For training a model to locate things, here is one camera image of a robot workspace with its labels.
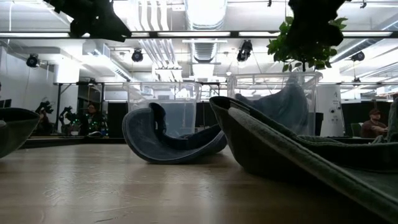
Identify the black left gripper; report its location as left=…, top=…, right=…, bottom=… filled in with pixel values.
left=70, top=9, right=132, bottom=43

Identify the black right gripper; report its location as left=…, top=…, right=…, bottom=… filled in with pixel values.
left=287, top=0, right=345, bottom=47

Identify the blue denim cap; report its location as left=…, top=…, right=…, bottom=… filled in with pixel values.
left=234, top=77, right=309, bottom=136
left=121, top=102, right=228, bottom=165

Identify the dark green cap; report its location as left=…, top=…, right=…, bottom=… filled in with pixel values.
left=209, top=96, right=398, bottom=223
left=0, top=107, right=41, bottom=159

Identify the green leafy plant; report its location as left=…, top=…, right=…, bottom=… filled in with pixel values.
left=266, top=16, right=348, bottom=73

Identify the black hanging spotlight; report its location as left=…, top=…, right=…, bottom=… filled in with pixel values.
left=236, top=39, right=253, bottom=62
left=351, top=50, right=366, bottom=62
left=131, top=48, right=144, bottom=63
left=26, top=53, right=40, bottom=68

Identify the clear plastic container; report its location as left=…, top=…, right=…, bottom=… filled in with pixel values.
left=123, top=81, right=203, bottom=139
left=226, top=71, right=323, bottom=137

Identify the white cylindrical column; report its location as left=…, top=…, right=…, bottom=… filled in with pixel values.
left=317, top=84, right=342, bottom=138

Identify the person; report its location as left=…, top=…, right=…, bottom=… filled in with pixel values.
left=360, top=108, right=389, bottom=139
left=79, top=103, right=108, bottom=138

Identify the green chair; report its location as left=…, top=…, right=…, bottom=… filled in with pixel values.
left=350, top=122, right=364, bottom=138

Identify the black background workstation frame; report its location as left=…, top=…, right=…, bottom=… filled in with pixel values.
left=54, top=81, right=108, bottom=136

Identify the silver ventilation duct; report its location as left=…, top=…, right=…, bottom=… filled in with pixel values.
left=183, top=0, right=229, bottom=63

